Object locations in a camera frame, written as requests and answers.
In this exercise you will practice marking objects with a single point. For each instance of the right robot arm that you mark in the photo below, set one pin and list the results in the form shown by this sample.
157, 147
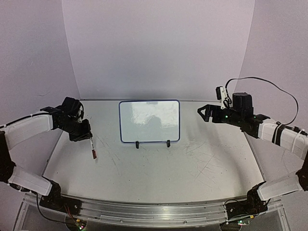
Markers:
241, 114

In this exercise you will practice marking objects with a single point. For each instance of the aluminium front rail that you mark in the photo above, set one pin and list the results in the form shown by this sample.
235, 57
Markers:
173, 215

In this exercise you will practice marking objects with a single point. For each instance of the black whiteboard stand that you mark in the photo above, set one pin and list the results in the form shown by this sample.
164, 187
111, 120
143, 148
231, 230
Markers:
137, 143

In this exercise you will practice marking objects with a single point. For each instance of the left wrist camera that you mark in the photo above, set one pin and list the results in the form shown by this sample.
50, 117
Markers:
80, 114

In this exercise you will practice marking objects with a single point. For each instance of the circuit board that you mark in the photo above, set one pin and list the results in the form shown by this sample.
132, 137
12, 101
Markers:
79, 224
244, 222

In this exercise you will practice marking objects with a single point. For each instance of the left circuit board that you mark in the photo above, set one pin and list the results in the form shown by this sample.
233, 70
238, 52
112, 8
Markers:
79, 224

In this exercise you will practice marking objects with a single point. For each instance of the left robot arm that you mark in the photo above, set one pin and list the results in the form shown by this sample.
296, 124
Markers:
68, 117

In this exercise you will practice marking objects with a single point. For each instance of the small blue-framed whiteboard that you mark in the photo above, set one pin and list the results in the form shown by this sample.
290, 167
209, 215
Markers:
149, 121

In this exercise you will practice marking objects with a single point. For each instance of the right circuit board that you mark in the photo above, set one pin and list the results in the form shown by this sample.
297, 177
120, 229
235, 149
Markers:
244, 222

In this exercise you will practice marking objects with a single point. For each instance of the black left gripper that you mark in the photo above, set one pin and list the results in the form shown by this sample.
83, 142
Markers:
86, 134

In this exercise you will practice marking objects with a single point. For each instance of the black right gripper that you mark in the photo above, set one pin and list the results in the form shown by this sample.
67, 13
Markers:
208, 107

